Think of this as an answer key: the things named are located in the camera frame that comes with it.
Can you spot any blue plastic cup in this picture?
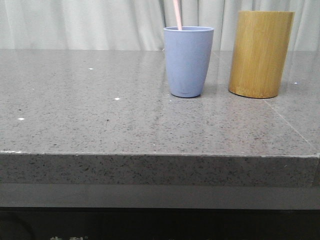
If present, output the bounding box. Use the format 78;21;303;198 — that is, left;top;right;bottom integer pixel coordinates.
163;26;214;98

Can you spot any pink chopstick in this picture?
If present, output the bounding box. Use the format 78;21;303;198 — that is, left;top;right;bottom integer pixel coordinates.
173;0;182;31

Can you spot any bamboo cylindrical holder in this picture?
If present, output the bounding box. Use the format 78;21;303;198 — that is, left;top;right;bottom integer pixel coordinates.
228;10;295;99

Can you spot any white-grey curtain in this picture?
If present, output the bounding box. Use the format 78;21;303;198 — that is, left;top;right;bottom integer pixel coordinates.
0;0;320;51

